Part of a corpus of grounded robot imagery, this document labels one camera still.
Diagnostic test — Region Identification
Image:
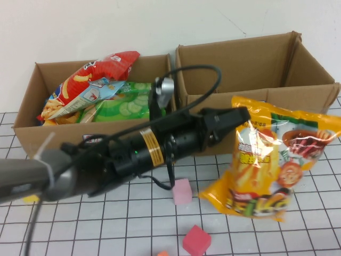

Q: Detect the orange fries snack bag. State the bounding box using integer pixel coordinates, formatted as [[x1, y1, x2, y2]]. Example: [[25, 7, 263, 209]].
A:
[[198, 95, 341, 223]]

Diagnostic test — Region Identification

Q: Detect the light pink foam cube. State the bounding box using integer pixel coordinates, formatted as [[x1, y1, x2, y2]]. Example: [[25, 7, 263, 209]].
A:
[[172, 178, 193, 205]]

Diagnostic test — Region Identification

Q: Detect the short black wrist cable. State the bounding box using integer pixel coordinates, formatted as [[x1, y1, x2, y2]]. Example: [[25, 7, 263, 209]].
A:
[[135, 138, 177, 191]]

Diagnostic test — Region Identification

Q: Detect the white zip tie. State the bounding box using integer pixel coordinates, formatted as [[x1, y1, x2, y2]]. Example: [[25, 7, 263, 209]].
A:
[[34, 131, 59, 193]]

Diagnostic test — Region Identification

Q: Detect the magenta foam cube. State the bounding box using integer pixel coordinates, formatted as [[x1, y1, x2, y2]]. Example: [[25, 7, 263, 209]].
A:
[[182, 224, 213, 254]]

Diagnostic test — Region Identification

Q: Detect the cardboard box with sf-express print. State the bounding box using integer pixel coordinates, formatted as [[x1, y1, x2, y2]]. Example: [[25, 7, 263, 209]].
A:
[[12, 53, 179, 161]]

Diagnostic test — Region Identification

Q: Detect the light blue snack bag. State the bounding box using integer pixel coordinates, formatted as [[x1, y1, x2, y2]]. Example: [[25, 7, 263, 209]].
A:
[[79, 77, 126, 108]]

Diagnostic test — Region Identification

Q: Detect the yellow-orange snack bag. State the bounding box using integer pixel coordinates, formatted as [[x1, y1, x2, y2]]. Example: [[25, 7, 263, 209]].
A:
[[42, 110, 81, 126]]

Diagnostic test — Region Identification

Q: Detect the blue-bordered handwritten chips label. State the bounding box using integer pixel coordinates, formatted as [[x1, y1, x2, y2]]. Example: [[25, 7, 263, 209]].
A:
[[83, 134, 104, 143]]

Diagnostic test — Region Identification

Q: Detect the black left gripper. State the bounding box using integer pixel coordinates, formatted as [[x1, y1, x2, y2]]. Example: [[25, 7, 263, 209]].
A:
[[166, 106, 251, 161]]

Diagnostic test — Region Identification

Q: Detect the green cucumber chip bag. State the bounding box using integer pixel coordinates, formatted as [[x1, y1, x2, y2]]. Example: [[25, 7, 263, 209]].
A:
[[79, 82, 167, 123]]

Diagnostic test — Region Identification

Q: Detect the clear-taped cardboard box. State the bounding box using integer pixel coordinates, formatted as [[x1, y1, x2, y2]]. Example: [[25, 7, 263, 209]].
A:
[[174, 31, 341, 156]]

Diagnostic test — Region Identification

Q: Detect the long black camera cable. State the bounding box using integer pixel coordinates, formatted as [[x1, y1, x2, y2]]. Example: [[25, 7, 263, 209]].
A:
[[22, 64, 222, 256]]

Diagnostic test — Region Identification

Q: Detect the red fries snack bag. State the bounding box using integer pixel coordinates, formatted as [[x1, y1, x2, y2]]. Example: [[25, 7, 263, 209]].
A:
[[36, 50, 141, 121]]

